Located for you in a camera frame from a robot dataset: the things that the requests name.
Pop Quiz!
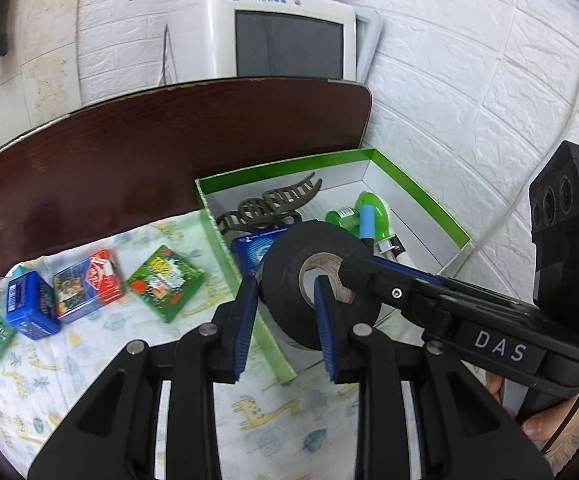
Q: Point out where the brown hair claw clip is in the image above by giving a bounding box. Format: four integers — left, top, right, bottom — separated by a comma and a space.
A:
214, 172, 323, 236

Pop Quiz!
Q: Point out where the dark brown wooden headboard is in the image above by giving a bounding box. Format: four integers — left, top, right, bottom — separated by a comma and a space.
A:
0, 77, 373, 291

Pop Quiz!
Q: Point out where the person's right hand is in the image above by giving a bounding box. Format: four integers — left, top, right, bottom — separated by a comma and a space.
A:
484, 372, 579, 456

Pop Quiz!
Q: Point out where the black marker with blue cap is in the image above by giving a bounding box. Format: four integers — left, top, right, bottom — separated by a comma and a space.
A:
358, 205, 376, 253

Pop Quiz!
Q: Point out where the black tape roll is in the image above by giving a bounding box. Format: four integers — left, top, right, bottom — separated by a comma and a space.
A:
261, 220, 383, 352

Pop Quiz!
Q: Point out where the giraffe printed blanket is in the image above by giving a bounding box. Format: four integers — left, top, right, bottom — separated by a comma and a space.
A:
0, 210, 520, 480

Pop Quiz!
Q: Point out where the blue medicine box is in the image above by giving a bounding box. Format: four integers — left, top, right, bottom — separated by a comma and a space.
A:
230, 227, 290, 281

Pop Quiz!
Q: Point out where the green mosquito repellent device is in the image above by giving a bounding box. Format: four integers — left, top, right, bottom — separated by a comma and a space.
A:
325, 190, 395, 248

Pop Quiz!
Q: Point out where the black and white marker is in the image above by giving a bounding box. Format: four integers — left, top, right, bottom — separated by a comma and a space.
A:
373, 235, 430, 273

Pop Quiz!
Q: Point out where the green cardboard box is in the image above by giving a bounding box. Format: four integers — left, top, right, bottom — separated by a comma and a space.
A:
194, 147, 473, 383

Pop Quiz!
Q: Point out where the small blue box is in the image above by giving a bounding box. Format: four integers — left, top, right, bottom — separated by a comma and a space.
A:
7, 270, 63, 341

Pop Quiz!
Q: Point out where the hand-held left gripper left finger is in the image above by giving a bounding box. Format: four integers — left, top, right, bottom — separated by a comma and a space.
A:
27, 276, 260, 480

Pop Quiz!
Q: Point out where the red blue card box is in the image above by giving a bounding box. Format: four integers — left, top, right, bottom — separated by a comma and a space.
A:
52, 249, 126, 323

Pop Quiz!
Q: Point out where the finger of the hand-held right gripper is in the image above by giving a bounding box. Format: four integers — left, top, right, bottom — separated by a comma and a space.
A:
369, 256, 535, 321
337, 254, 470, 333

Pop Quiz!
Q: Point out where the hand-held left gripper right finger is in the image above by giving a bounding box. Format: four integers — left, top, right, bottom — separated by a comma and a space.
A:
312, 276, 555, 480

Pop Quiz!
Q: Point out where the small green printed box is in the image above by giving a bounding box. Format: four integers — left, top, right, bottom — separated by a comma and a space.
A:
127, 245, 205, 323

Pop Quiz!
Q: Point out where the white water dispenser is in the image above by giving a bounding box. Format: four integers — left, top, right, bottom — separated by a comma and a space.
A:
162, 0, 384, 85

